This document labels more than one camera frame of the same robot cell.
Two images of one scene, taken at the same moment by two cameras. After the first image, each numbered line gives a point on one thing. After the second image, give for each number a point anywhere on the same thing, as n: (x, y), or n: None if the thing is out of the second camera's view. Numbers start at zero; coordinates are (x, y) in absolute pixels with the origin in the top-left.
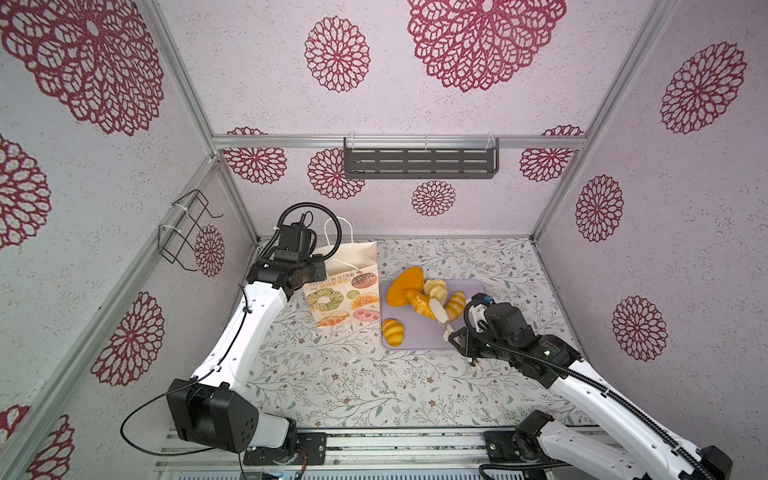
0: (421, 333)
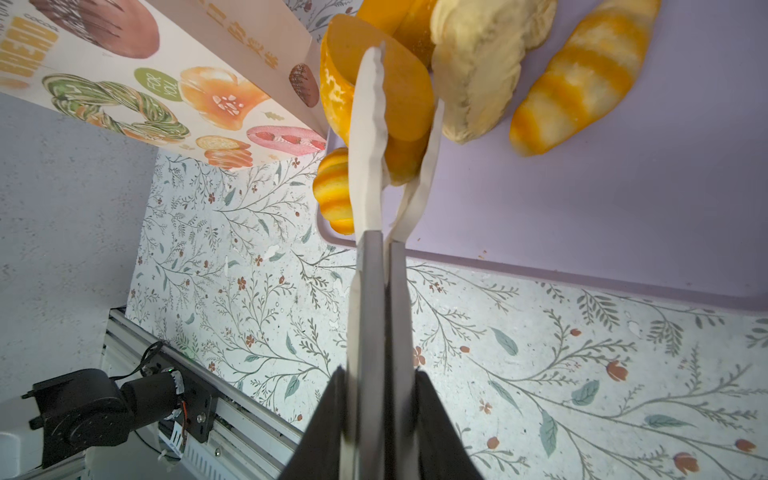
0: (659, 194)
